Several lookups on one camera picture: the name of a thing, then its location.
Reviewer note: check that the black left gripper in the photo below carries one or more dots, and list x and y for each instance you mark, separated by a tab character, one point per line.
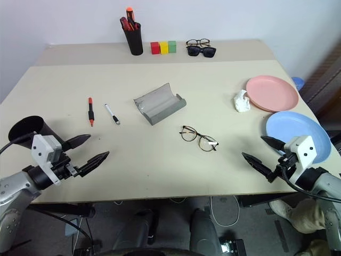
65	168

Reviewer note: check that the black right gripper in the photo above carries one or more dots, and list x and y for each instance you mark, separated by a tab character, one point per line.
286	161

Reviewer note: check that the orange black marker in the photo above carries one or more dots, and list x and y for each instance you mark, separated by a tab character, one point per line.
91	113

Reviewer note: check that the white marker black cap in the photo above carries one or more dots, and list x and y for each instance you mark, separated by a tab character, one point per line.
109	110

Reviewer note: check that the tortoiseshell glasses thin round frame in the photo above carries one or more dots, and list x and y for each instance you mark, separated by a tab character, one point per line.
212	143

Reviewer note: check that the wide black pen cup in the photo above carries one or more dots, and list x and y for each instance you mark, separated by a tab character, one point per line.
26	128

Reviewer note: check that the grey glasses case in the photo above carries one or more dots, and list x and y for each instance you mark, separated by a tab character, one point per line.
160	112

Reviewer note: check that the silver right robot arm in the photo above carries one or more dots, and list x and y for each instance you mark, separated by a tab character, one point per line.
330	186

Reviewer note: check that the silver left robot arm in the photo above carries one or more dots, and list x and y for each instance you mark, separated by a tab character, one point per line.
13	184

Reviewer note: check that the blue plastic plate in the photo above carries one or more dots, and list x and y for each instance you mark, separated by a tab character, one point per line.
293	125

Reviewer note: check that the white sneaker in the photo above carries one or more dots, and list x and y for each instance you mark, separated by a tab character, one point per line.
279	209

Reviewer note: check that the crumpled white tissue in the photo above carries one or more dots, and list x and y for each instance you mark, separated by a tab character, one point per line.
241	102

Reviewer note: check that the pink plastic plate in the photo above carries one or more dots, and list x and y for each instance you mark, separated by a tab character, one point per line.
271	93

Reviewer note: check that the beige trouser leg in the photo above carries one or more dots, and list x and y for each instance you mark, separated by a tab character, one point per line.
306	216

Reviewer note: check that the grey blue flat piece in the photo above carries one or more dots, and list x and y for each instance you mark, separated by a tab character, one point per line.
71	228

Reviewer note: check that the blue round container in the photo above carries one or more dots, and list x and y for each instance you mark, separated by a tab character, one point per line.
297	81

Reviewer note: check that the dark brown wooden cabinet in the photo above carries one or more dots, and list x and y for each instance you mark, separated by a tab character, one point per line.
327	88

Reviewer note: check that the dark grey rounded shape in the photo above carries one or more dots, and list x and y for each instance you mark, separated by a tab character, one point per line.
202	232
138	226

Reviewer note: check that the black box with display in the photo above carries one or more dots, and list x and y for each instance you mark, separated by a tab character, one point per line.
234	246

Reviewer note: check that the tall black pen holder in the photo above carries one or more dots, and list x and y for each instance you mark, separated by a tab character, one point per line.
134	40

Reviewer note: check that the red cube block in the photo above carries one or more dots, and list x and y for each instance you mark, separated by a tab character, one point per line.
155	48

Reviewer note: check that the black sunglasses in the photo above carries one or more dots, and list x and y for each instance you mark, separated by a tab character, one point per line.
193	51

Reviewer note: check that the yellow cube block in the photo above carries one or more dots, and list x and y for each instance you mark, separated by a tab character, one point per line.
164	48

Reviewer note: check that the red black pen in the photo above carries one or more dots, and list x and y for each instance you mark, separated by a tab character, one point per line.
135	26

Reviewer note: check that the green cube block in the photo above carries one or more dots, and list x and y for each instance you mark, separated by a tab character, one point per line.
172	47

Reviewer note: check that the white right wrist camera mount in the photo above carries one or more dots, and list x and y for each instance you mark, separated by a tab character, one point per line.
303	149

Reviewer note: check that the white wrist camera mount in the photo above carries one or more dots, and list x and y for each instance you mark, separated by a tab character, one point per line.
40	149
303	149

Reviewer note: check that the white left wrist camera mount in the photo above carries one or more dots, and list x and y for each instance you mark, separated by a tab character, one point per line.
40	149

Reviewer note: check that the black table frame bar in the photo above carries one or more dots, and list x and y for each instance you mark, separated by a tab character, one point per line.
66	210
255	201

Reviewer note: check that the tortoiseshell glasses thick frame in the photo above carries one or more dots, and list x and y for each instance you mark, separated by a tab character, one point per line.
197	40

